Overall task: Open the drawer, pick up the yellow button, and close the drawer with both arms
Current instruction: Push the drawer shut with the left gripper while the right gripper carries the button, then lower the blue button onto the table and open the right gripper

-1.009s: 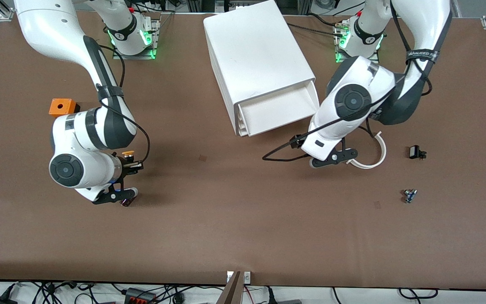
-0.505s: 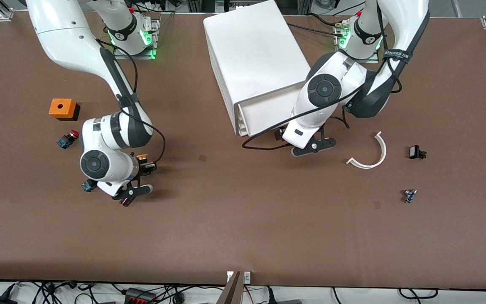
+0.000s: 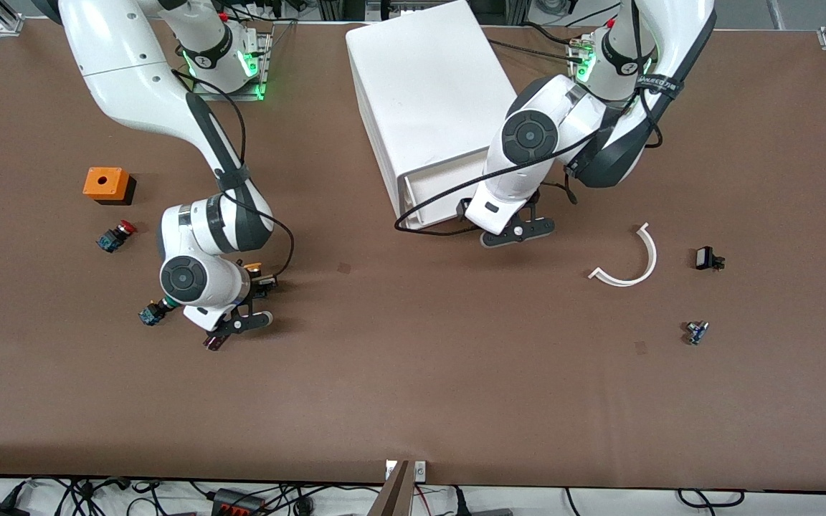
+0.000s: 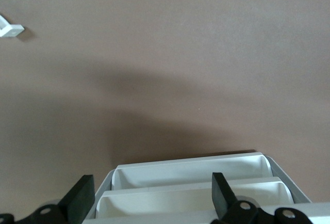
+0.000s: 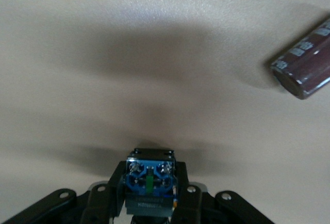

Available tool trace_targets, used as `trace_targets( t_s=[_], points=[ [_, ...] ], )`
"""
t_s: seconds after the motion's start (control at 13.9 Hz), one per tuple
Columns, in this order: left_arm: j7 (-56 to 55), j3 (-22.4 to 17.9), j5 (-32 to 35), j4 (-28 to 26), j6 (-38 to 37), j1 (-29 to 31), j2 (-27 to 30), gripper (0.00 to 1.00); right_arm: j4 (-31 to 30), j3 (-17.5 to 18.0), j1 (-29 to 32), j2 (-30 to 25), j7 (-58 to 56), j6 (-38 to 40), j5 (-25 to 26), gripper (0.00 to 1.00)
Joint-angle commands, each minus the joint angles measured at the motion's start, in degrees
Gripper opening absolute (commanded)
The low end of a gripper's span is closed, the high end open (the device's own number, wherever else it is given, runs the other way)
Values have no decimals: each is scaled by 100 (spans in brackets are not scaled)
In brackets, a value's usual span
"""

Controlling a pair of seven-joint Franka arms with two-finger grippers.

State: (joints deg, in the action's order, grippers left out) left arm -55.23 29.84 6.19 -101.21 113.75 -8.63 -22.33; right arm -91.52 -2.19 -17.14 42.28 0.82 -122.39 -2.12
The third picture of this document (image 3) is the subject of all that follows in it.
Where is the black looped floor cable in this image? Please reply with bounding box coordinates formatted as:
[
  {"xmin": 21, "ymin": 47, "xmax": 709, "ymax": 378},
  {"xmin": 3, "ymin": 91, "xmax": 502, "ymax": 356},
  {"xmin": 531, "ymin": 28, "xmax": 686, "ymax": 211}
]
[{"xmin": 676, "ymin": 489, "xmax": 746, "ymax": 509}]

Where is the black red power strip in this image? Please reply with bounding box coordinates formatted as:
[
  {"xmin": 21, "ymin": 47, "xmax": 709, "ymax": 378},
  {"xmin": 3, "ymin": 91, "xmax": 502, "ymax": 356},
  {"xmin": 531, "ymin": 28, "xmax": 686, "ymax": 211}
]
[{"xmin": 212, "ymin": 488, "xmax": 267, "ymax": 516}]

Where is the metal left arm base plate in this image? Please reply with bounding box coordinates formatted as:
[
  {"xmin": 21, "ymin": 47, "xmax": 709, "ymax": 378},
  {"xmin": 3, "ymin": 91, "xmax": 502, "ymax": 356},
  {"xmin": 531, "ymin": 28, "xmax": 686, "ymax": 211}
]
[{"xmin": 569, "ymin": 36, "xmax": 647, "ymax": 109}]

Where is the orange button box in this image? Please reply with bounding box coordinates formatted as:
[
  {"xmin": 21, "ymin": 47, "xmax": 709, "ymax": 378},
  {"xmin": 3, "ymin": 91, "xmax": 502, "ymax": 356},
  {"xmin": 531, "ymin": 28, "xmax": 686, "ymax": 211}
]
[{"xmin": 83, "ymin": 167, "xmax": 137, "ymax": 206}]

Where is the green push button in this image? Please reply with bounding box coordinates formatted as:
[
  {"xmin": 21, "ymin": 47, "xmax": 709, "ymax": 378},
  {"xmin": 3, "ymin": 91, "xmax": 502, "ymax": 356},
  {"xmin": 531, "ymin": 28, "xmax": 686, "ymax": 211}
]
[{"xmin": 138, "ymin": 297, "xmax": 171, "ymax": 328}]

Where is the black base power cable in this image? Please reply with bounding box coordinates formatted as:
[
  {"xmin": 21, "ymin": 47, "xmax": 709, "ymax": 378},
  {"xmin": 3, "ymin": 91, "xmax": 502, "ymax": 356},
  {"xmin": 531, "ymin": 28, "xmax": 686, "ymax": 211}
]
[{"xmin": 488, "ymin": 37, "xmax": 586, "ymax": 65}]

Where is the white drawer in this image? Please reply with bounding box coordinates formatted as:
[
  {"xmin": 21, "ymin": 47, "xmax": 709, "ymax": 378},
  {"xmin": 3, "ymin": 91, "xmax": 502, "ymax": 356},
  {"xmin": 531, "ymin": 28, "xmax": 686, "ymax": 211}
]
[{"xmin": 402, "ymin": 152, "xmax": 493, "ymax": 231}]

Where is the red push button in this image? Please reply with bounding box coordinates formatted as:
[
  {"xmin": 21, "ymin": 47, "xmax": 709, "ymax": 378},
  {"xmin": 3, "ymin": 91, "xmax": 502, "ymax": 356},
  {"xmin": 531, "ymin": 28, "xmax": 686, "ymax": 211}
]
[{"xmin": 95, "ymin": 221, "xmax": 138, "ymax": 254}]

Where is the white drawer cabinet shell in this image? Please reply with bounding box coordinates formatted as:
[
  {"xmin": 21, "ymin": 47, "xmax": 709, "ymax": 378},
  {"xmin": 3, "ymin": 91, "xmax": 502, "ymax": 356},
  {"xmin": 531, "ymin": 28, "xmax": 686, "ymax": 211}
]
[{"xmin": 346, "ymin": 0, "xmax": 521, "ymax": 231}]

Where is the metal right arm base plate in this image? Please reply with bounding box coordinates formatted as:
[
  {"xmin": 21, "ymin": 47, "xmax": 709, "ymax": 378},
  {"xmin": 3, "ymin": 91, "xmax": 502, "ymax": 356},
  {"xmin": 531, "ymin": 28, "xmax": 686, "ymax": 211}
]
[{"xmin": 191, "ymin": 30, "xmax": 275, "ymax": 102}]

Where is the white curved plastic strip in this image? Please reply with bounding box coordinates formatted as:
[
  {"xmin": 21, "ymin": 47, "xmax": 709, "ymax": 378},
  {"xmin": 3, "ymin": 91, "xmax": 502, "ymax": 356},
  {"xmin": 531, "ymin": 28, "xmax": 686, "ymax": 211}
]
[{"xmin": 589, "ymin": 222, "xmax": 658, "ymax": 288}]

